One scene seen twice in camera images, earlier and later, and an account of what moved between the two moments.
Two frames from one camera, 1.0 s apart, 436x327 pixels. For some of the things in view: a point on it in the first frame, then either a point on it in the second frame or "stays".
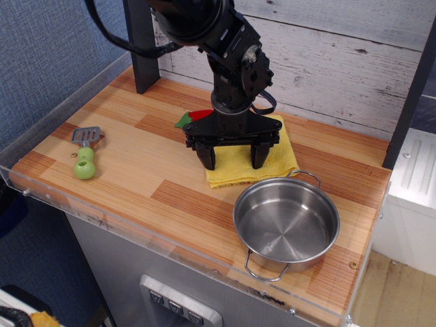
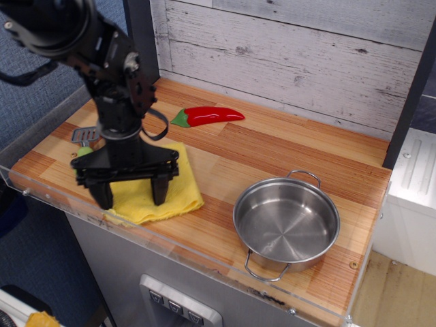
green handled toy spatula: [84, 167] stays
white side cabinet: [406, 229] stays
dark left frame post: [141, 31] stays
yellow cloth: [234, 163] -> [133, 201]
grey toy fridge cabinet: [119, 259] stays
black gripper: [227, 128] -> [126, 160]
